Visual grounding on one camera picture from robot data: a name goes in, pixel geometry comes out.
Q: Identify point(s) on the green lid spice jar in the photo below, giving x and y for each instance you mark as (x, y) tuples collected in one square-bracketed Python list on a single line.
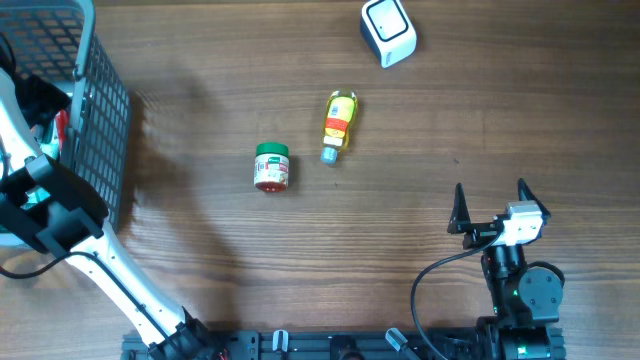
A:
[(271, 170)]

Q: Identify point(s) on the red slim stick packet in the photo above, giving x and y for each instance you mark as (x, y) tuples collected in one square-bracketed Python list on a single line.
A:
[(62, 120)]

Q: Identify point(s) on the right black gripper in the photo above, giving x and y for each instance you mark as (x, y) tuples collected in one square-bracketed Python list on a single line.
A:
[(478, 232)]

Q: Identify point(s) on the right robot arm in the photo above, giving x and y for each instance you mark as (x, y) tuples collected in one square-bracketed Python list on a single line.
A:
[(526, 296)]

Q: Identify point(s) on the yellow liquid bottle grey cap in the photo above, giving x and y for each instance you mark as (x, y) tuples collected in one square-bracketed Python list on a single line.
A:
[(340, 115)]

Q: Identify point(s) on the white barcode scanner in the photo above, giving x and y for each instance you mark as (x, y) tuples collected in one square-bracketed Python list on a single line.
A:
[(388, 31)]

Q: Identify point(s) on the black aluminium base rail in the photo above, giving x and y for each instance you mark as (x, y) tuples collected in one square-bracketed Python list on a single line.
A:
[(450, 343)]

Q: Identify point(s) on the grey plastic mesh basket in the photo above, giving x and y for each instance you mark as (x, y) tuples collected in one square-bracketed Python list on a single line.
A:
[(56, 41)]

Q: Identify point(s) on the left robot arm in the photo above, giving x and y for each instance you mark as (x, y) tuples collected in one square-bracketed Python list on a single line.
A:
[(54, 211)]

